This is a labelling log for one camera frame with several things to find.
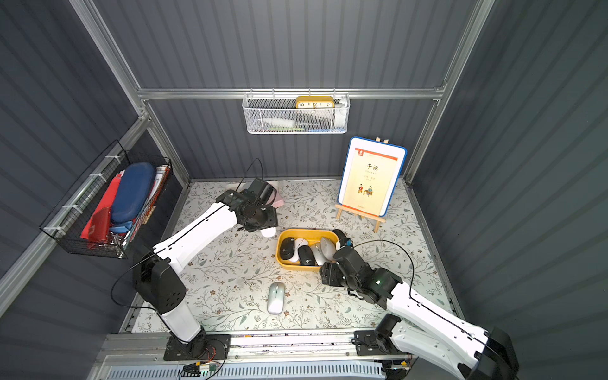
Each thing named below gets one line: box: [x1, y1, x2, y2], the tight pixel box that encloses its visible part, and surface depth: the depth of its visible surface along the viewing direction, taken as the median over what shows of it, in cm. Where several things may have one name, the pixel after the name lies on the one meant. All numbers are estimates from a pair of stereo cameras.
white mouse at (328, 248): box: [319, 236, 337, 260], surface depth 92 cm
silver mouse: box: [266, 281, 286, 316], surface depth 85 cm
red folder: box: [79, 170, 125, 245], surface depth 68 cm
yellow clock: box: [296, 95, 335, 109], surface depth 90 cm
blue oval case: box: [110, 162, 156, 224], surface depth 75 cm
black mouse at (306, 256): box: [297, 245, 318, 266], surface depth 93 cm
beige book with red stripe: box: [342, 148, 399, 217], surface depth 92 cm
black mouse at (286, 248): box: [280, 236, 295, 260], surface depth 93 cm
